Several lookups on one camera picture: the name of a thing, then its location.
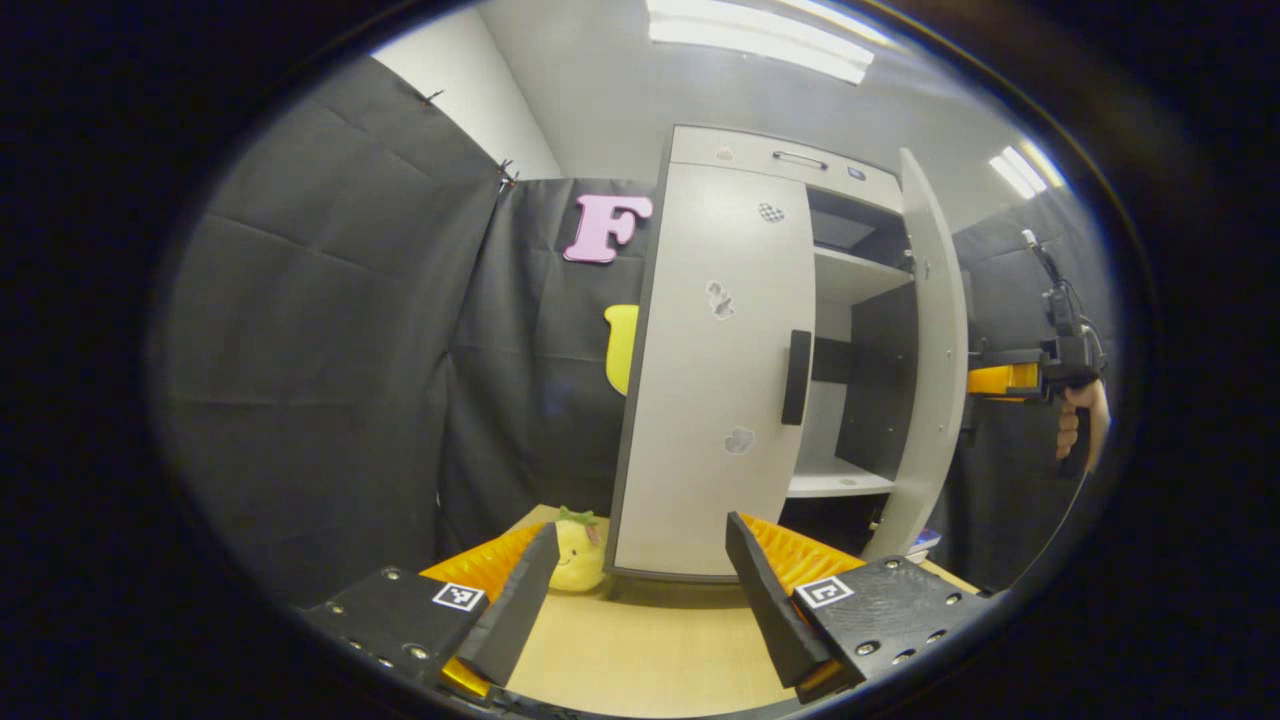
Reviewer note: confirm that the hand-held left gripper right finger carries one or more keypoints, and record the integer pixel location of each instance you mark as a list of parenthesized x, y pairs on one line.
[(770, 600)]

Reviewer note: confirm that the black cloth clip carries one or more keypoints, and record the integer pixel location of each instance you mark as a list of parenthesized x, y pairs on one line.
[(507, 175)]

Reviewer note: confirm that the black backdrop cloth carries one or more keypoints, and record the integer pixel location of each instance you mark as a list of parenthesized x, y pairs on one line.
[(320, 350)]

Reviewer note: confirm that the large ceiling light panel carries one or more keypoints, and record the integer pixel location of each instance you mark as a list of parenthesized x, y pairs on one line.
[(760, 40)]

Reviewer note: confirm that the grey cabinet door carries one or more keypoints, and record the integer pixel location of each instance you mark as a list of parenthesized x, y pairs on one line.
[(935, 350), (700, 400)]

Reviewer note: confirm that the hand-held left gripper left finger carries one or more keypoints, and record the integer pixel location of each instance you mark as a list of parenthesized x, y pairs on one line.
[(510, 615)]

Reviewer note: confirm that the yellow plush toy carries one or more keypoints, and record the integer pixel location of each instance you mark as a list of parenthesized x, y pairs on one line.
[(578, 555)]

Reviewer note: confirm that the blue book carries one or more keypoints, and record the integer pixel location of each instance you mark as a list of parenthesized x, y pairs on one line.
[(924, 542)]

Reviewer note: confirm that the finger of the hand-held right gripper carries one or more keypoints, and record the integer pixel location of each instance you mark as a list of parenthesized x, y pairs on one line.
[(1000, 380)]

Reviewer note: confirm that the small ceiling light panel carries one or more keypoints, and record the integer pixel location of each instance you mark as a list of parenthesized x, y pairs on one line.
[(1018, 172)]

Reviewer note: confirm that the grey double-door shoe cabinet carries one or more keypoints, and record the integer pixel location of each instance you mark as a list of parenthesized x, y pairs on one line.
[(880, 380)]

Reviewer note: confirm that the white cabinet shelf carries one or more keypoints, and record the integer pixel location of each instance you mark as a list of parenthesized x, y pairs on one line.
[(835, 478), (850, 275)]

